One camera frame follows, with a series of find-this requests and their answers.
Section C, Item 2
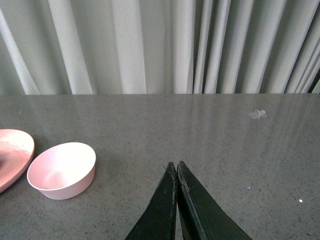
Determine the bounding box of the crumpled clear tape scrap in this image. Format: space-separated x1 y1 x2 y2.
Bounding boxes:
248 109 268 119

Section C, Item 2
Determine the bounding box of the pale pink bowl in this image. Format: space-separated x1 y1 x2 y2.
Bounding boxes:
27 142 96 200

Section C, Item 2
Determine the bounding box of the pink plate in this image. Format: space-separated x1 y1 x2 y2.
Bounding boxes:
0 129 35 192

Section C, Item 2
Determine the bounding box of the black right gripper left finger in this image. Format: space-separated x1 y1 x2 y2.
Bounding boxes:
126 162 178 240

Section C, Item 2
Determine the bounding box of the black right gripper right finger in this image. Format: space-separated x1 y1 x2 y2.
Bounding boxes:
177 161 250 240

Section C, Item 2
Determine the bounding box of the grey-white curtain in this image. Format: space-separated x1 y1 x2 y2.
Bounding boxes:
0 0 320 95

